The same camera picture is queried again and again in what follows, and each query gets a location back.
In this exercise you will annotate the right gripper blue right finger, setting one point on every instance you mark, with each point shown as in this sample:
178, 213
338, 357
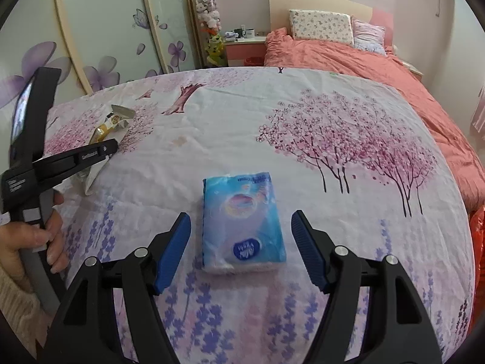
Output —
315, 248

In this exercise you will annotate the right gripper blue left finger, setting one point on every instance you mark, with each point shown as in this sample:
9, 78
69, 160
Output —
168, 249

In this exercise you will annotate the silver foil snack bag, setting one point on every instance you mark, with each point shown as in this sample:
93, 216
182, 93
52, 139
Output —
114, 126

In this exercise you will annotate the person's left hand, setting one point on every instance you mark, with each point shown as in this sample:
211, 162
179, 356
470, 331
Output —
18, 235

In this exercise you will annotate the blue tissue pack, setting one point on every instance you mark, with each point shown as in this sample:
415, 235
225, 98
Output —
241, 231

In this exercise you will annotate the floral tree-print sheet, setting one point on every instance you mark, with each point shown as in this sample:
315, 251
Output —
352, 154

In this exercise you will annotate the red plastic laundry basket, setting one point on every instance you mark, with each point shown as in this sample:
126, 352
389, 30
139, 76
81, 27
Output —
478, 239

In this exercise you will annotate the floral sliding wardrobe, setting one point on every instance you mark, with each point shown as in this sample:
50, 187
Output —
96, 44

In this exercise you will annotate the salmon pink bed duvet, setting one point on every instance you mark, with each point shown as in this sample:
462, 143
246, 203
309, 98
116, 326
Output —
282, 50

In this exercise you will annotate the green frog plush toy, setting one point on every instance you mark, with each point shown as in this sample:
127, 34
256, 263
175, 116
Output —
215, 52

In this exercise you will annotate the pink bedside table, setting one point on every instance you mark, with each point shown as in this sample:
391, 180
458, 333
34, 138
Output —
246, 52

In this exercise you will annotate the pink sheer curtain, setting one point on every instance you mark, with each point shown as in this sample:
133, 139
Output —
477, 125

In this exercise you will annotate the pink striped pillow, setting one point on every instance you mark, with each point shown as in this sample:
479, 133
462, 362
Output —
368, 37

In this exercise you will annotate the white mug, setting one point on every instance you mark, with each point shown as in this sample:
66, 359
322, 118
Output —
248, 33

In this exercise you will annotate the white floral pillow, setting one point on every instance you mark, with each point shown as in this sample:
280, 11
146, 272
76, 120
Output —
321, 25

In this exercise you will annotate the beige wooden headboard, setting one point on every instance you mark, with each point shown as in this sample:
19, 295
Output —
279, 10

